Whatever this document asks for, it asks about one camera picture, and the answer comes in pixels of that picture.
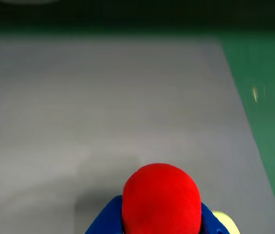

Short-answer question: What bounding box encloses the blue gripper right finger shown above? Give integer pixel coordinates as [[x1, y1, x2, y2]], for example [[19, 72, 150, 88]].
[[200, 202, 222, 234]]

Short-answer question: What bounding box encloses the yellow bin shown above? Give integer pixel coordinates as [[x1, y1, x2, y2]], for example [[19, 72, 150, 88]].
[[212, 210, 240, 234]]

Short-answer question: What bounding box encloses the red foam ball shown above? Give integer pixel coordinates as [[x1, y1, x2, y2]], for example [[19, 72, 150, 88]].
[[122, 163, 203, 234]]

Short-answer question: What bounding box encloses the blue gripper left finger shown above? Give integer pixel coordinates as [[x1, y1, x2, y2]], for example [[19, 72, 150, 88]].
[[84, 195, 125, 234]]

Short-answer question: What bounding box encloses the grey textured mat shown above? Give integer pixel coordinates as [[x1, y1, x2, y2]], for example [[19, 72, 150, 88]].
[[0, 33, 275, 234]]

